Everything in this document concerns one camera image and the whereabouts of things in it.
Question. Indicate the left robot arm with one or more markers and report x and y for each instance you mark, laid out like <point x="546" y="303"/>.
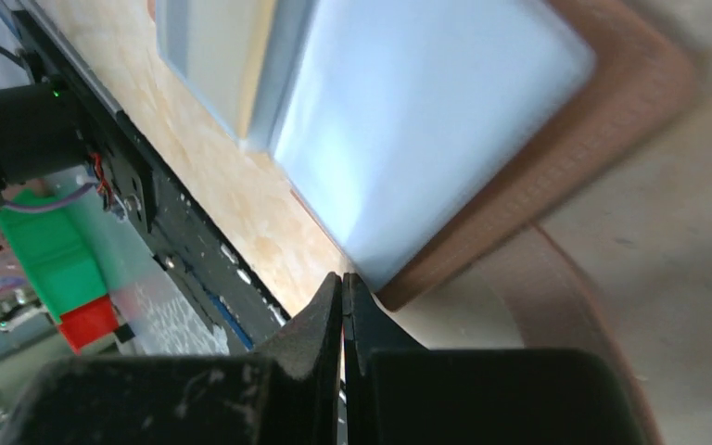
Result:
<point x="43" y="130"/>

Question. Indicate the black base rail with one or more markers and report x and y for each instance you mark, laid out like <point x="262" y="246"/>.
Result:
<point x="177" y="280"/>

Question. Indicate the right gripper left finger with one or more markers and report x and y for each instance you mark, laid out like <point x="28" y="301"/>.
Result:
<point x="285" y="391"/>

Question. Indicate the pink leather card holder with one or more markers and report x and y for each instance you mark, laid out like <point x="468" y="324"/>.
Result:
<point x="639" y="80"/>

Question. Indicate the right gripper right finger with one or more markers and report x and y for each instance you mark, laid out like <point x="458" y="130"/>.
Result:
<point x="400" y="392"/>

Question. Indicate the green and red box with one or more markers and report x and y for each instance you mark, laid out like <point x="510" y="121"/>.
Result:
<point x="64" y="273"/>

